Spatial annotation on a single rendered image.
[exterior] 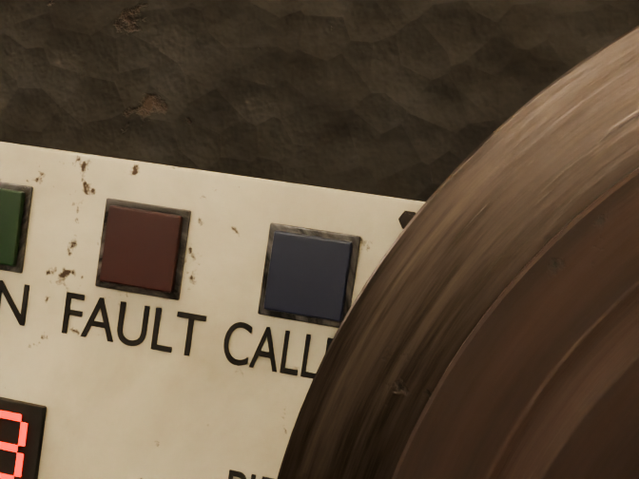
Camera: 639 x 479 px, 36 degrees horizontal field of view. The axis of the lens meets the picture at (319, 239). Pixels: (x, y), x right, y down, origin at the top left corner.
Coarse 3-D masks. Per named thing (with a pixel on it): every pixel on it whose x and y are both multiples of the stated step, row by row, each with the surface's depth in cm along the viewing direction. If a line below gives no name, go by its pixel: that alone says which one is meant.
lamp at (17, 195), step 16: (0, 192) 47; (16, 192) 47; (0, 208) 47; (16, 208) 47; (0, 224) 47; (16, 224) 47; (0, 240) 47; (16, 240) 47; (0, 256) 47; (16, 256) 48
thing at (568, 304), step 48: (624, 192) 28; (576, 240) 28; (624, 240) 28; (528, 288) 28; (576, 288) 28; (624, 288) 28; (480, 336) 28; (528, 336) 28; (576, 336) 28; (624, 336) 26; (480, 384) 28; (528, 384) 28; (576, 384) 27; (624, 384) 26; (432, 432) 29; (480, 432) 28; (528, 432) 28; (576, 432) 26; (624, 432) 26
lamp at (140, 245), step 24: (120, 216) 46; (144, 216) 46; (168, 216) 46; (120, 240) 46; (144, 240) 46; (168, 240) 46; (120, 264) 46; (144, 264) 46; (168, 264) 46; (144, 288) 46; (168, 288) 46
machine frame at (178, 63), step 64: (0, 0) 50; (64, 0) 49; (128, 0) 48; (192, 0) 48; (256, 0) 47; (320, 0) 46; (384, 0) 46; (448, 0) 45; (512, 0) 45; (576, 0) 44; (0, 64) 50; (64, 64) 49; (128, 64) 49; (192, 64) 48; (256, 64) 47; (320, 64) 47; (384, 64) 46; (448, 64) 45; (512, 64) 45; (576, 64) 44; (0, 128) 50; (64, 128) 49; (128, 128) 49; (192, 128) 48; (256, 128) 47; (320, 128) 47; (384, 128) 46; (448, 128) 45; (384, 192) 46
